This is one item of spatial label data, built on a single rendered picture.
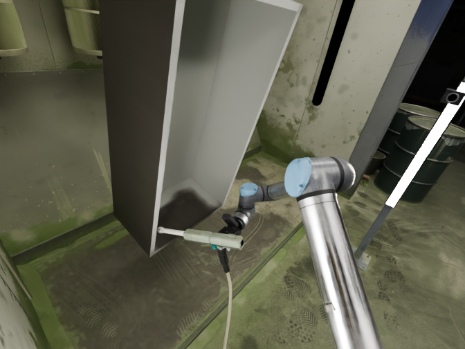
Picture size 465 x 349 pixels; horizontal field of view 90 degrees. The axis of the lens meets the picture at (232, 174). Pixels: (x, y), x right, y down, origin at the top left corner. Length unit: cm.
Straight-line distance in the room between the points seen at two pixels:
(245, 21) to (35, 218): 175
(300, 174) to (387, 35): 208
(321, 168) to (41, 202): 180
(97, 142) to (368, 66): 244
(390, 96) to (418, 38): 46
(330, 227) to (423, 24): 214
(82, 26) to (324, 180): 168
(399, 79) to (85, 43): 243
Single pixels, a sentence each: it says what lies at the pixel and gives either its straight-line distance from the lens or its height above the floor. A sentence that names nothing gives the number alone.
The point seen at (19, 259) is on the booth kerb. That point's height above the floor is 12.
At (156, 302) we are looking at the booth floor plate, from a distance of 172.
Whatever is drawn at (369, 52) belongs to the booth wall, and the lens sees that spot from 266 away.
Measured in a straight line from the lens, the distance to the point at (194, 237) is 115.
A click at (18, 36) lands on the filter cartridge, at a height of 134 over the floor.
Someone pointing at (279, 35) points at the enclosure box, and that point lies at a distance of 117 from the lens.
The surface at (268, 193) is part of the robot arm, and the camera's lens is 125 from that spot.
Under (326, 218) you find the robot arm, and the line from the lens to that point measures 69.
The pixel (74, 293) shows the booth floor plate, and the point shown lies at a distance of 188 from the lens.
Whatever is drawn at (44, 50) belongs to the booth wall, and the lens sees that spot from 220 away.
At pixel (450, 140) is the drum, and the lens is 318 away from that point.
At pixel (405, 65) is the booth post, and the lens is 260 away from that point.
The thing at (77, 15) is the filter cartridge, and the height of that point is 146.
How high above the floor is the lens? 155
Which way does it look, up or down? 33 degrees down
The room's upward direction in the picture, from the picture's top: 8 degrees clockwise
